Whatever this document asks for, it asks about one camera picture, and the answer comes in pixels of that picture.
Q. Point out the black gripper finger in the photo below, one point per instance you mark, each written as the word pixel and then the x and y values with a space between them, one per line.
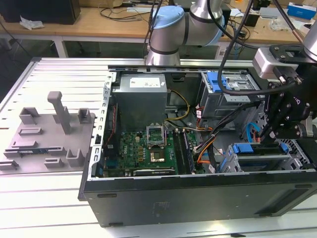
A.
pixel 292 131
pixel 278 111

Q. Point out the hard disk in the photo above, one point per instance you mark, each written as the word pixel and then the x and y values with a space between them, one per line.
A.
pixel 244 148

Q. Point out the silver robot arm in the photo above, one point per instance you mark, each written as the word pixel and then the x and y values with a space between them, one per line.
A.
pixel 163 37

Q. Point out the silver disk bay cage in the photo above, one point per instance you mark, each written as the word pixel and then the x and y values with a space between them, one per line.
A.
pixel 291 162

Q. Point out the blue plastic drive latch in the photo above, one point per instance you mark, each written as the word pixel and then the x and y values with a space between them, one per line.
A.
pixel 213 81

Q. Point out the white box with black insert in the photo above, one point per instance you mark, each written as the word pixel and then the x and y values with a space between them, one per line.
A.
pixel 308 25

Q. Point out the clear plastic bag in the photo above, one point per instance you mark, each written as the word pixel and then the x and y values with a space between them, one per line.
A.
pixel 277 24

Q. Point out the blue cardboard box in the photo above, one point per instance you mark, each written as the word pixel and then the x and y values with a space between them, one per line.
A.
pixel 302 11

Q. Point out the small black box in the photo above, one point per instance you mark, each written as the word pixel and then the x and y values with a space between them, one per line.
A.
pixel 252 21

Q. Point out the silver flat device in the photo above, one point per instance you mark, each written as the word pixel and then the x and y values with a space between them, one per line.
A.
pixel 270 12

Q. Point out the dark RAM stick with chips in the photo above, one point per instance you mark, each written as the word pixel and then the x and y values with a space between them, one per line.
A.
pixel 189 158

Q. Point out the black RAM slot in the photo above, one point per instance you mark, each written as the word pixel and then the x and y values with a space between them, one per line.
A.
pixel 178 153

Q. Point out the black open PC case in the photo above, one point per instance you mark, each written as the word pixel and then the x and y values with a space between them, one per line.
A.
pixel 198 203

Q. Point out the CPU socket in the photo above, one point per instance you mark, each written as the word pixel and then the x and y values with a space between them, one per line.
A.
pixel 157 156

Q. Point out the black graphics card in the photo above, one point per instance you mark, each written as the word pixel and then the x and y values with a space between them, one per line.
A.
pixel 153 172

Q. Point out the grey power supply unit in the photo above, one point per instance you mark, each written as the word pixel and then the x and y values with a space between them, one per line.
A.
pixel 138 104

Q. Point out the green motherboard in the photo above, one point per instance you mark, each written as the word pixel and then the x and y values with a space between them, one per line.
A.
pixel 133 151

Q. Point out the black case fan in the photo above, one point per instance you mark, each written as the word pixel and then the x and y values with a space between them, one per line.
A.
pixel 110 129

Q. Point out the white paper sheet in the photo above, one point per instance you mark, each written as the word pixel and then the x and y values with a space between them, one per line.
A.
pixel 138 10

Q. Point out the wooden desk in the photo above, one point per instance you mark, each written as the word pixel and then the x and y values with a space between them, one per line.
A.
pixel 99 27

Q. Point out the brown cardboard box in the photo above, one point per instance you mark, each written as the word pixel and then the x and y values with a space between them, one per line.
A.
pixel 99 2

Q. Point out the grey parts rack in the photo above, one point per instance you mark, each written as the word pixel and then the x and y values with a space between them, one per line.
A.
pixel 49 138

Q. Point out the green RAM stick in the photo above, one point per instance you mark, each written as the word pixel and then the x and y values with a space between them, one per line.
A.
pixel 32 150

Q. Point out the crumpled white plastic wrap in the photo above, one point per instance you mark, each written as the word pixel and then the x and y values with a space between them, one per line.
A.
pixel 31 24

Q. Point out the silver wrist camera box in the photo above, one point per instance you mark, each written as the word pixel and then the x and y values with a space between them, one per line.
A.
pixel 262 64

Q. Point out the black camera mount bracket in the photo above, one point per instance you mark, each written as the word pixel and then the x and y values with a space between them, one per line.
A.
pixel 276 53

